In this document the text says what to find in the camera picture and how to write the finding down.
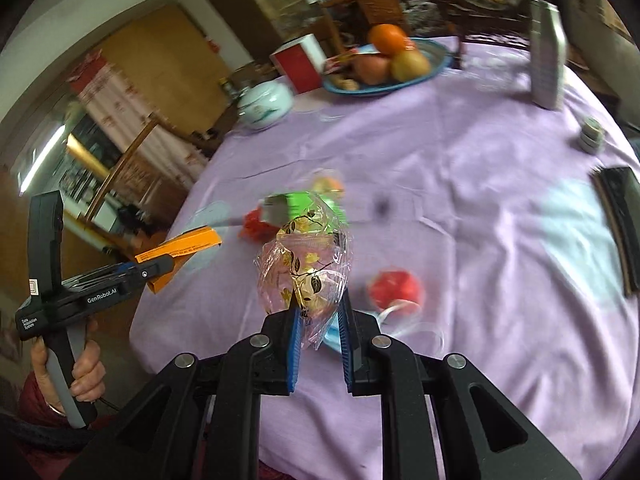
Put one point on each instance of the pale green lidded jar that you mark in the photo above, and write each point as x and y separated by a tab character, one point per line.
265	105

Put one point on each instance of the orange packet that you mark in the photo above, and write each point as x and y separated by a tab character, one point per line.
185	245

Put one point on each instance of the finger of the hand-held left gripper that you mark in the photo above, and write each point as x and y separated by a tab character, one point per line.
150	276
125	266

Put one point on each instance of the orange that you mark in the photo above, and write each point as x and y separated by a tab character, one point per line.
387	39

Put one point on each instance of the floral curtain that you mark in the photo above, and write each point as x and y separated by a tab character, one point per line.
125	105

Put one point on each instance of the red plastic cup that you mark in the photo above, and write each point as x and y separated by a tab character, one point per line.
395	287

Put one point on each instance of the red foam net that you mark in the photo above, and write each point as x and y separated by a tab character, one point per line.
252	227

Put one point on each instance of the person's left hand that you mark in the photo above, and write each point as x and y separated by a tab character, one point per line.
90	370

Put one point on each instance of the blue fruit plate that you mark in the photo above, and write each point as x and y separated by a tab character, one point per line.
435	60

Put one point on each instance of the red and white box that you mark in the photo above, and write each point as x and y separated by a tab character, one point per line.
297	67

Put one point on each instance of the steel bottle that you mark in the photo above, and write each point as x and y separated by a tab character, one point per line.
547	60

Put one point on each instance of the red apple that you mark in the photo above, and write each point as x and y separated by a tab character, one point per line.
372	69

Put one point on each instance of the white green packet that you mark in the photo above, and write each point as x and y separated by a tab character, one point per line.
275	210

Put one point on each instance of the yellow apple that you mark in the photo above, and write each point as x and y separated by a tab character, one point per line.
411	65

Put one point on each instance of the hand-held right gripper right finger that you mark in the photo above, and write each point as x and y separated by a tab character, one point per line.
345	345

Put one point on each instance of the glass door cabinet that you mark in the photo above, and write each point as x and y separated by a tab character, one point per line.
280	5

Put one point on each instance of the grey bottle cap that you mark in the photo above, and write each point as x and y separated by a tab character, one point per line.
592	135

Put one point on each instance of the red yellow snack packet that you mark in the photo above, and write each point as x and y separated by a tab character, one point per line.
340	62

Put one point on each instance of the black phone in case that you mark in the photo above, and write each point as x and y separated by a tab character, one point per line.
620	220

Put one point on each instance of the carved wooden chair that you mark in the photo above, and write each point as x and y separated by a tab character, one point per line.
130	150

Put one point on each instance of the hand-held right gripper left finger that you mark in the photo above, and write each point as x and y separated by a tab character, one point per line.
295	355

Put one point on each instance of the clear floral plastic wrapper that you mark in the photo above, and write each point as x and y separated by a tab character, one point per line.
300	260

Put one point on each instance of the walnut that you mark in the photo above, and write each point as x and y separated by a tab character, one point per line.
347	84

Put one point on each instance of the clear jelly cup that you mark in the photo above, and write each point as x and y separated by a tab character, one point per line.
327	185

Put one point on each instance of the dark wooden armchair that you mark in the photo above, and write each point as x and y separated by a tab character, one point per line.
375	5

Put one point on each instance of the person's left forearm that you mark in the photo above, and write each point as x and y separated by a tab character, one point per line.
35	400

